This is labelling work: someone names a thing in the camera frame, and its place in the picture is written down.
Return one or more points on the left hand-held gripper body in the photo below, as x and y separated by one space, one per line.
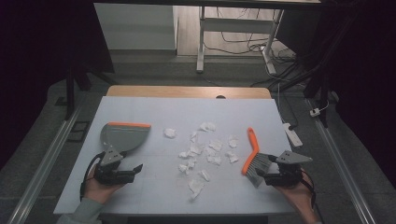
109 157

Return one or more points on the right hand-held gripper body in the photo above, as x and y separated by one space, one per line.
291 171

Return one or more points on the grey dustpan with orange edge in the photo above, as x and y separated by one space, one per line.
124 137

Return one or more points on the orange brush with grey bristles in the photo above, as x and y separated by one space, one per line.
253 146

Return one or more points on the heap of white paper scraps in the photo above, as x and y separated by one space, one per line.
196 148

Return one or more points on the person's right hand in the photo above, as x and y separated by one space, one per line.
300 199

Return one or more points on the person's left hand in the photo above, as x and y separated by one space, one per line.
99 191

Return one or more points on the white power strip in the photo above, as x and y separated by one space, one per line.
293 135

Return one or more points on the pale grey board mat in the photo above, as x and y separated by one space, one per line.
162 112

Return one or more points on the small white plug adapter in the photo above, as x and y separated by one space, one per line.
315 112

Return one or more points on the black metal stand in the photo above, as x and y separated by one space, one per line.
323 93
70 93

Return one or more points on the wooden table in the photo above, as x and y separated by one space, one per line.
186 92

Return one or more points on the dark curtain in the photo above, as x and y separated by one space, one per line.
367 77
37 62

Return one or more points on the grey cabinet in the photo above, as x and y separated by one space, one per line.
137 28

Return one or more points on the black rectangular floor frame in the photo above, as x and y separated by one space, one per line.
71 136

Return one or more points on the aluminium floor rail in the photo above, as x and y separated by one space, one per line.
46 161
342 165

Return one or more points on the white metal desk frame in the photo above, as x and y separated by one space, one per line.
236 25

